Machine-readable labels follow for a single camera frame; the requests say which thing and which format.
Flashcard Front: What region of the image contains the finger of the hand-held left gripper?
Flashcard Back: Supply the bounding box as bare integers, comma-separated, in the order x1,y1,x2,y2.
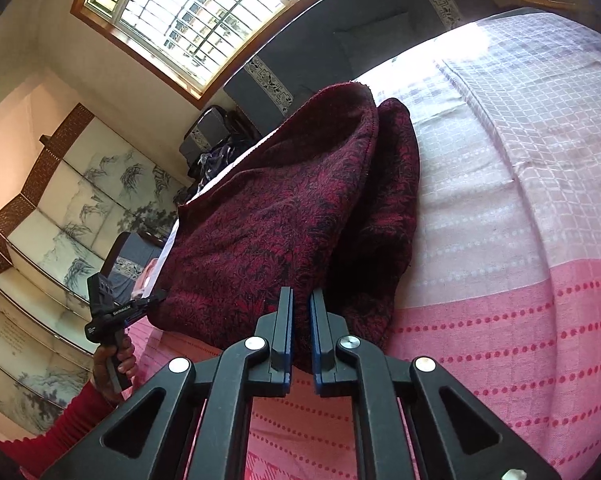
143,288,168,313

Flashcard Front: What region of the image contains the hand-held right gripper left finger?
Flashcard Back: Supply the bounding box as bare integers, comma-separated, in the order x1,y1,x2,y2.
40,286,294,480

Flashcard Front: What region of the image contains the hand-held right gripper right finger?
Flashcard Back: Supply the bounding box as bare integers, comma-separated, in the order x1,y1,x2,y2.
309,288,564,480

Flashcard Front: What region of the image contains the maroon patterned sweater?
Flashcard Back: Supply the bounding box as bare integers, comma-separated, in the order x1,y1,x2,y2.
155,81,422,374

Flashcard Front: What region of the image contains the person's red sleeved left forearm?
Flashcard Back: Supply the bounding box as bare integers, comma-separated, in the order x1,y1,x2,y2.
0,379,118,480

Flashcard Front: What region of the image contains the dark clothes pile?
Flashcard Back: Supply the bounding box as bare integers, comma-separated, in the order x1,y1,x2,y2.
187,139,247,197

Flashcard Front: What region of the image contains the person's left hand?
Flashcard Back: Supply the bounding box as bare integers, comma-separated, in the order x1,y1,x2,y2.
91,332,138,404

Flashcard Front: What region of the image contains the pink cloth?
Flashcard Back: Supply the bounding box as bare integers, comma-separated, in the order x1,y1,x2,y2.
132,256,162,299

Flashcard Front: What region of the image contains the wooden chair with grey cushion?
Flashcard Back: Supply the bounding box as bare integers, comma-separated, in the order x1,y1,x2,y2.
104,231,167,302
179,104,262,172

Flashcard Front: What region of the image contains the painted folding screen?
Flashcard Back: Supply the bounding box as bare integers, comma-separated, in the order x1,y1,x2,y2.
0,102,190,437

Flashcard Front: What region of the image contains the pink checkered bedsheet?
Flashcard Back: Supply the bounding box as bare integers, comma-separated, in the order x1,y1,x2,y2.
124,7,601,480

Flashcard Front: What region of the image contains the wooden framed window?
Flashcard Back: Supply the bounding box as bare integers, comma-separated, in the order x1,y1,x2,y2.
70,0,397,109

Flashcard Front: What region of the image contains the grey patterned headboard cushion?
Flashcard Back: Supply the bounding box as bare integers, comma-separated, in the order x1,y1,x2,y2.
223,0,487,117

